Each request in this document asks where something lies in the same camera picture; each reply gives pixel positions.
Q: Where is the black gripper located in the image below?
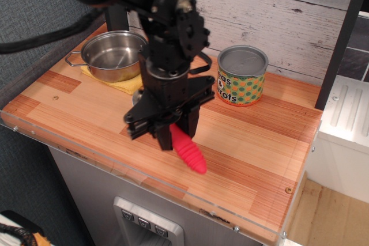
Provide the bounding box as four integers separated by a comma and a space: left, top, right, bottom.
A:
124, 52, 214, 150

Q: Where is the red handled metal spoon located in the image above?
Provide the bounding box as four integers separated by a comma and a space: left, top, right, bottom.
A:
131, 89, 208, 175

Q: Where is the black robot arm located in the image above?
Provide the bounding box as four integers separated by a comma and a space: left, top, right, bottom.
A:
78, 0, 214, 150

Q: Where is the yellow folded cloth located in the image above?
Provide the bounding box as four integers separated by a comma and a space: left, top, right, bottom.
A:
81, 67, 143, 95

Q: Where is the clear acrylic edge guard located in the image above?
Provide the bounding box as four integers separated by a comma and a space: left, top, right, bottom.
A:
1, 106, 285, 245

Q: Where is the peas and carrots can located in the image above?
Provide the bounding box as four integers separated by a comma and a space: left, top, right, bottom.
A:
217, 45, 269, 107

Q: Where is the stainless steel pot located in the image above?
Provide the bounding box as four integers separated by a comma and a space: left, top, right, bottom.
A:
65, 31, 148, 82

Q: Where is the grey toy fridge cabinet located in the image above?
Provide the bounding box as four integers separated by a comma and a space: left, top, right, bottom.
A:
50, 148, 259, 245

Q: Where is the silver ice dispenser panel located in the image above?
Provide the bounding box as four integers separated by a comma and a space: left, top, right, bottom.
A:
113, 196, 185, 245

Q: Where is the white toy sink unit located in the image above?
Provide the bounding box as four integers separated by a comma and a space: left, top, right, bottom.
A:
304, 11, 369, 204

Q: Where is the orange cloth at corner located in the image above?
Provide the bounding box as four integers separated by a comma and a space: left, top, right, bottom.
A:
33, 233, 52, 246

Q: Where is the black left vertical post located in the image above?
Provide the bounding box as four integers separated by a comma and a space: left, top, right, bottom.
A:
104, 4, 129, 31

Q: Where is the black vertical post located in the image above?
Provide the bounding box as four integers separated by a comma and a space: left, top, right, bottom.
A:
104, 4, 129, 31
315, 0, 364, 111

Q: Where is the black braided cable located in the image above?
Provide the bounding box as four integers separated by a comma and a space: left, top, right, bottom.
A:
0, 9, 101, 55

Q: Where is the black right vertical post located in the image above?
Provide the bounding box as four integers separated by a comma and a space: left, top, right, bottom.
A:
315, 0, 364, 111

